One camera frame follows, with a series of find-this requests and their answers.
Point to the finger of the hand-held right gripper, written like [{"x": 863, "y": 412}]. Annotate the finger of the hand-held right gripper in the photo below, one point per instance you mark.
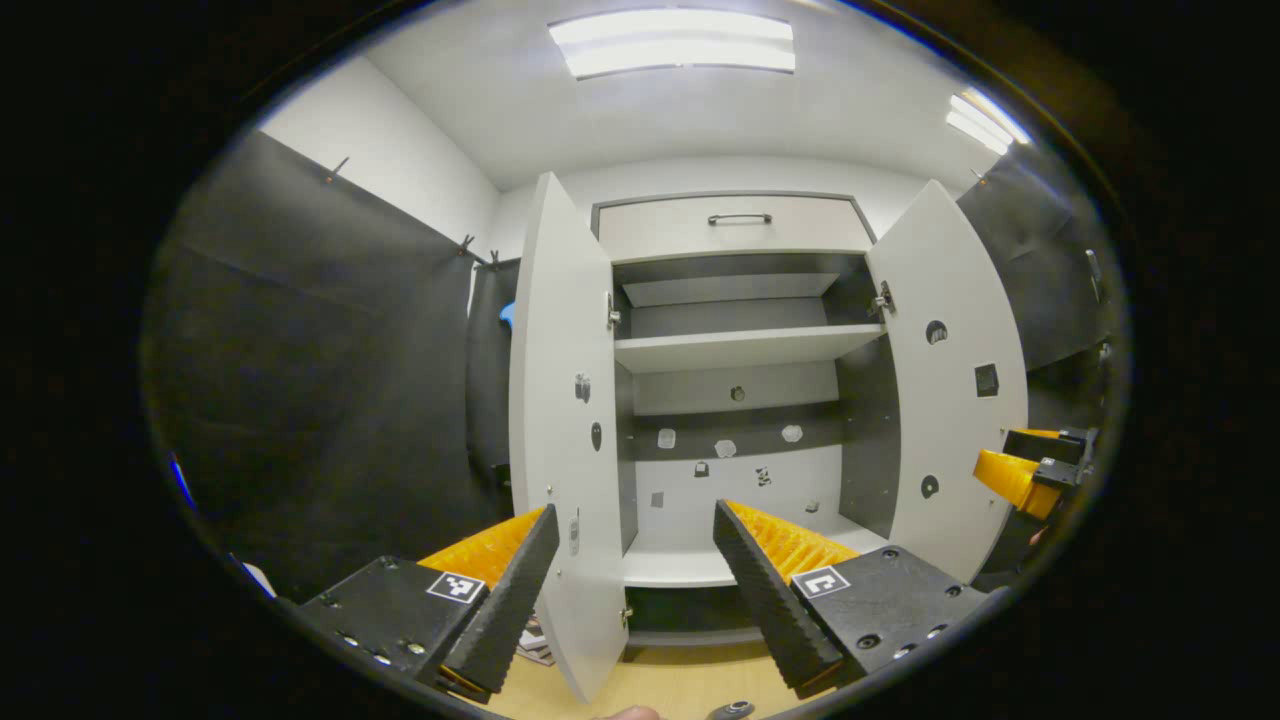
[
  {"x": 1010, "y": 478},
  {"x": 1045, "y": 445}
]

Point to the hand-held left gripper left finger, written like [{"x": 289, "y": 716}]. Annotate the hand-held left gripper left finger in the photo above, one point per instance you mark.
[{"x": 510, "y": 600}]

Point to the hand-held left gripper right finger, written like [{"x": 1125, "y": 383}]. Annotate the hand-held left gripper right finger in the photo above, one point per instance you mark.
[{"x": 775, "y": 600}]

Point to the white cabinet door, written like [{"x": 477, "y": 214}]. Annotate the white cabinet door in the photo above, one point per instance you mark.
[
  {"x": 555, "y": 420},
  {"x": 950, "y": 420}
]

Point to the white and grey cabinet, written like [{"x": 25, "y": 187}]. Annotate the white and grey cabinet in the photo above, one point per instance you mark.
[{"x": 865, "y": 420}]

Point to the white cabinet shelf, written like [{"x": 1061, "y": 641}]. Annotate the white cabinet shelf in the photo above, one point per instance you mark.
[
  {"x": 670, "y": 565},
  {"x": 740, "y": 350}
]

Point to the white cabinet drawer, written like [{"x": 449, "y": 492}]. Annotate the white cabinet drawer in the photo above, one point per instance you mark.
[{"x": 650, "y": 230}]

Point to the black backdrop cloth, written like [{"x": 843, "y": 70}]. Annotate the black backdrop cloth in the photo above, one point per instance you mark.
[
  {"x": 320, "y": 400},
  {"x": 1050, "y": 260}
]

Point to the blue object behind cloth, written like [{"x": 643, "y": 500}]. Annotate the blue object behind cloth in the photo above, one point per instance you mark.
[{"x": 508, "y": 315}]

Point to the small ceiling light panel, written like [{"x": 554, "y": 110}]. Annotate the small ceiling light panel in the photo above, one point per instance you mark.
[{"x": 985, "y": 120}]

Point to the large ceiling light panel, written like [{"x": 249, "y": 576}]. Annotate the large ceiling light panel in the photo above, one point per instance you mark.
[{"x": 670, "y": 42}]

